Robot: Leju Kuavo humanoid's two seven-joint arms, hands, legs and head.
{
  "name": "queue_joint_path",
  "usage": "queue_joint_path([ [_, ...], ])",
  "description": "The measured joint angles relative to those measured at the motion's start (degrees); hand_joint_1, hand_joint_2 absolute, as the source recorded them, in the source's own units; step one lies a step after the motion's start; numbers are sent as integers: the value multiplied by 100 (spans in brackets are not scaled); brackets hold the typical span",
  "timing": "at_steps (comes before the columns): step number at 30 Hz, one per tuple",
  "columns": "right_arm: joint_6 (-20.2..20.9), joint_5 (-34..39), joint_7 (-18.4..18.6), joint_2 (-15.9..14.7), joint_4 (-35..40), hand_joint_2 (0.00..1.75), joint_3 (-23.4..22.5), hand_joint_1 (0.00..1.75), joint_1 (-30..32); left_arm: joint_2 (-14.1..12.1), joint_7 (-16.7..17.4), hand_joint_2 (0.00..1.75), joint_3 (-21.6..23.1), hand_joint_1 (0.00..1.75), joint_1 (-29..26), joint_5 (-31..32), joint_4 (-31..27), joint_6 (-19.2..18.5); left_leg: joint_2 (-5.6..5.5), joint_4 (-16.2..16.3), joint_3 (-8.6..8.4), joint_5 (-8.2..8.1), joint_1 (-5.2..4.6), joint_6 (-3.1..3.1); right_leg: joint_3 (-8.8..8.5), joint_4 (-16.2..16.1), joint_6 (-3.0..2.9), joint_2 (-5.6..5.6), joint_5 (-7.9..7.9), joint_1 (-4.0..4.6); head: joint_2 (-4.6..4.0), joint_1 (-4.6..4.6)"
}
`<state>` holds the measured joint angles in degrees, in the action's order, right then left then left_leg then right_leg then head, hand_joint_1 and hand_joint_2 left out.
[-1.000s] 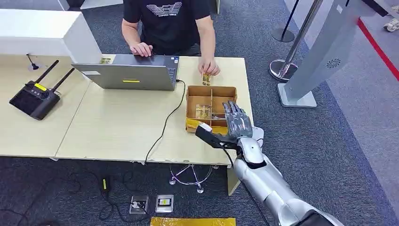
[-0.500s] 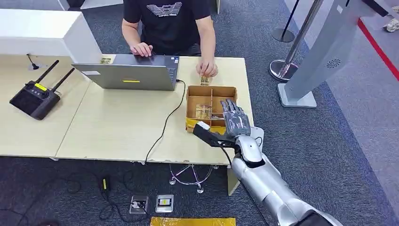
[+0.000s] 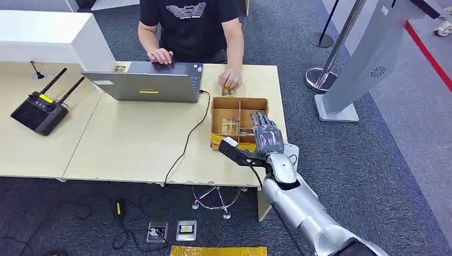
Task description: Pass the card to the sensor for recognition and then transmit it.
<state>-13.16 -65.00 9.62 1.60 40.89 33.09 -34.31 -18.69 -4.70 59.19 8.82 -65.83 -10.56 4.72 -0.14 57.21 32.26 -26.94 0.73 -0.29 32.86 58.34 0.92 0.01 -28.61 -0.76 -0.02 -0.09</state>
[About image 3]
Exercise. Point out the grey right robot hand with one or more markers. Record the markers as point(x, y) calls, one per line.
point(268, 136)

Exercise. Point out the gold card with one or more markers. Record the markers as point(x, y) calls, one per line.
point(228, 92)
point(119, 69)

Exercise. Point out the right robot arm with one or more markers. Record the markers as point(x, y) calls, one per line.
point(300, 205)

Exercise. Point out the thin card in box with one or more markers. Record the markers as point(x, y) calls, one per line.
point(246, 133)

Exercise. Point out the pale wrist box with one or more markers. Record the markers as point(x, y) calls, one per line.
point(292, 152)

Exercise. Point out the wrapped card stack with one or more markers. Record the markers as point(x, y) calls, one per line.
point(230, 126)

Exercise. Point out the wooden card box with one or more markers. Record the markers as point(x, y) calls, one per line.
point(226, 106)

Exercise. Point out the person's left hand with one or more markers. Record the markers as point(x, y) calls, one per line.
point(230, 78)

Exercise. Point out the person's hand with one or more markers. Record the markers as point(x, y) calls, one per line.
point(160, 56)
point(230, 78)

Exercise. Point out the pale table leg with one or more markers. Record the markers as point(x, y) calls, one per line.
point(263, 208)

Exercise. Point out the chrome chair base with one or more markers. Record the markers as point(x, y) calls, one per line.
point(219, 203)

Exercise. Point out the closed steel floor socket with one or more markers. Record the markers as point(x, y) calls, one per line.
point(186, 230)

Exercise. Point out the silver kiosk stand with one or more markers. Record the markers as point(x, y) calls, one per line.
point(367, 53)

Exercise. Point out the person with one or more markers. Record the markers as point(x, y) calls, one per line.
point(190, 28)

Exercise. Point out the person's right hand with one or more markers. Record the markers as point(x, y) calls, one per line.
point(160, 56)

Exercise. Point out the grey laptop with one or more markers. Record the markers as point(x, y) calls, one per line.
point(141, 84)

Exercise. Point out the steel floor socket with plug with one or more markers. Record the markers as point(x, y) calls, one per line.
point(157, 232)

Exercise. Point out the red floor tape line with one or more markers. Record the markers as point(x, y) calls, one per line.
point(429, 56)

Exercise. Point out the pale shoe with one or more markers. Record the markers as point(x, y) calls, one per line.
point(444, 29)

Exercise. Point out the black remote controller with antennas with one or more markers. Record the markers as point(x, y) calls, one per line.
point(39, 113)

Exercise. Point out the small black desk stand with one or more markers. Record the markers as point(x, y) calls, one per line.
point(38, 74)

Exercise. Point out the white counter block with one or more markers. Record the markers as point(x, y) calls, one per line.
point(42, 35)

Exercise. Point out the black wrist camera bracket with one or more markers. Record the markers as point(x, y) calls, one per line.
point(235, 152)

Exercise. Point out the chrome stanchion post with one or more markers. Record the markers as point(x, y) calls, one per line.
point(323, 79)

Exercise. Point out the black stanchion post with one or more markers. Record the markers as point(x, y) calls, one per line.
point(320, 39)

